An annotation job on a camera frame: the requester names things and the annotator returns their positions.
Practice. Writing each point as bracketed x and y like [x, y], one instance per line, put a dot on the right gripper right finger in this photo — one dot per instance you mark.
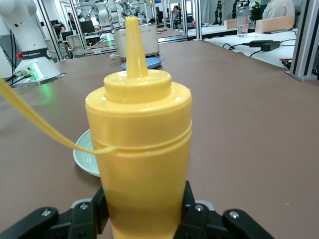
[204, 224]

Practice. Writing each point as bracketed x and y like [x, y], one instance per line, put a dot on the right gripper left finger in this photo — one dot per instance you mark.
[74, 221]

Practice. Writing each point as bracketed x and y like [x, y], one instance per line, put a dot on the yellow squeeze bottle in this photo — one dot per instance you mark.
[139, 149]

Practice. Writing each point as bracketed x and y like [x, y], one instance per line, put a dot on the green plate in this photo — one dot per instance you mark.
[86, 154]

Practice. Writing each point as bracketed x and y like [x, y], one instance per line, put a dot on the blue plate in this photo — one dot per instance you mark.
[154, 62]

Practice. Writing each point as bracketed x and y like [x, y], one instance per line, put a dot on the white toaster plug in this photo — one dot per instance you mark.
[114, 56]

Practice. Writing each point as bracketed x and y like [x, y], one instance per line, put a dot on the white desk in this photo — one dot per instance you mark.
[236, 53]

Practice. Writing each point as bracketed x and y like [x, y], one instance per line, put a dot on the grey office chair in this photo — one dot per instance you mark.
[74, 43]

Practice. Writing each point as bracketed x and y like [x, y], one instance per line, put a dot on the black power adapter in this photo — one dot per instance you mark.
[264, 44]

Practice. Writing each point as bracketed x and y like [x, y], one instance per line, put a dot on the beige chrome toaster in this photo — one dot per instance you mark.
[150, 39]

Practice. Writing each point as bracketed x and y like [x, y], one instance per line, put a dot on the black computer monitor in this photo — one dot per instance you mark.
[87, 27]

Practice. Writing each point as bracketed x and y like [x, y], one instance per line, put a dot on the small wooden block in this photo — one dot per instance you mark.
[230, 24]

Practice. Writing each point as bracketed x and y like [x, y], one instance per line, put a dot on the clear water bottle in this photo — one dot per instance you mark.
[243, 25]

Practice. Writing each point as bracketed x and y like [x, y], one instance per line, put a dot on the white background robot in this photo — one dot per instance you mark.
[103, 15]

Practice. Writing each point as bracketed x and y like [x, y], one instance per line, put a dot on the long wooden box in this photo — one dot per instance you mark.
[276, 25]

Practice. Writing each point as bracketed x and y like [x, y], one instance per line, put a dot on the black humanoid robot figure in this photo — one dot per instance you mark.
[219, 12]

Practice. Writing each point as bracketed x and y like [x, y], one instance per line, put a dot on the green potted plant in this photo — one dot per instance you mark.
[256, 11]

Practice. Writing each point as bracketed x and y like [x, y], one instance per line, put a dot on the person in white shirt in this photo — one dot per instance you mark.
[277, 8]

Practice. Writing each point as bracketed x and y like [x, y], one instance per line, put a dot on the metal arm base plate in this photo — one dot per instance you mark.
[49, 79]

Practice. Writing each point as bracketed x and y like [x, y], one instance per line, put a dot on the aluminium frame post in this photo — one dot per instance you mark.
[305, 37]

